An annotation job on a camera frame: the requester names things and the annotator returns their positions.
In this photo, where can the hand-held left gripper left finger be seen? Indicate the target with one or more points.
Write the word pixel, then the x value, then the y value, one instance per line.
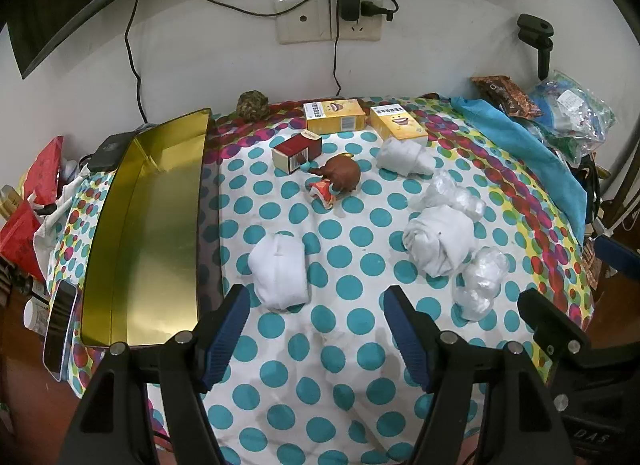
pixel 225 332

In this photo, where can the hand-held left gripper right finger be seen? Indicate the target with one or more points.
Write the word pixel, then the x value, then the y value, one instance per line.
pixel 407 337

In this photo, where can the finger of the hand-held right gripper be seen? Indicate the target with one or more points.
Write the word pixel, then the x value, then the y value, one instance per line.
pixel 552 325
pixel 617 255

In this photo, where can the clear plastic wad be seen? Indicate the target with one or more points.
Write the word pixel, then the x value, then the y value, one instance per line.
pixel 455 195
pixel 480 280

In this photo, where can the gold tin box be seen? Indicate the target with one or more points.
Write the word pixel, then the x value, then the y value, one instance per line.
pixel 145 245

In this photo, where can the brown toy figurine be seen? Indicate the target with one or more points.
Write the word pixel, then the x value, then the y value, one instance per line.
pixel 342 172

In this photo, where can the white towel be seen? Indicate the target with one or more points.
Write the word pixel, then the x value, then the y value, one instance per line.
pixel 405 157

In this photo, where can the red carton box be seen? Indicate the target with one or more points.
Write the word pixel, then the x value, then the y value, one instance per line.
pixel 295 145

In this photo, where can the yellow carton box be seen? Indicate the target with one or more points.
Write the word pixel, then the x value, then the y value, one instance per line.
pixel 335 120
pixel 397 127

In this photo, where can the polka dot cloth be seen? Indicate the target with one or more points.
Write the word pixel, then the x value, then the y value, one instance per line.
pixel 320 370

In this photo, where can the blue cloth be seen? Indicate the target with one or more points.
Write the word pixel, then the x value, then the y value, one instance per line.
pixel 525 145

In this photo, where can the clear plastic bag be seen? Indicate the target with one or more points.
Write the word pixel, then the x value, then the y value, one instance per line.
pixel 570 105

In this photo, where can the smartphone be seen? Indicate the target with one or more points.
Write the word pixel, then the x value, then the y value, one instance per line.
pixel 60 330

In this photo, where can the white lidded bottle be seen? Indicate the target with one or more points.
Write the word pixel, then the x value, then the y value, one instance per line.
pixel 32 312

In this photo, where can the brown snack packet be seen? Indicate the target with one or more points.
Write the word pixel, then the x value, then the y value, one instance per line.
pixel 505 95

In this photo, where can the black set-top box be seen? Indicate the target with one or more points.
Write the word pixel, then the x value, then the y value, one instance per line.
pixel 110 150

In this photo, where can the brown woven ball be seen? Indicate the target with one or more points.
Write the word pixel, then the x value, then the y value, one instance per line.
pixel 252 105

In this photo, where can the yellow cartons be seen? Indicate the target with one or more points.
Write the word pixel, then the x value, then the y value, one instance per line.
pixel 10 202

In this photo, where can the black plug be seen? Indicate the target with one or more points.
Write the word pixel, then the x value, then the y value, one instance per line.
pixel 372 7

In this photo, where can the black clamp mount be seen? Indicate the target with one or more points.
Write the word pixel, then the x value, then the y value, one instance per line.
pixel 537 32

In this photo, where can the white wall socket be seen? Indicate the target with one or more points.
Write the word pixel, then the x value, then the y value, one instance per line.
pixel 367 30

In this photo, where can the white wall plate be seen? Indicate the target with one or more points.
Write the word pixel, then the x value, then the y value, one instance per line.
pixel 300 27

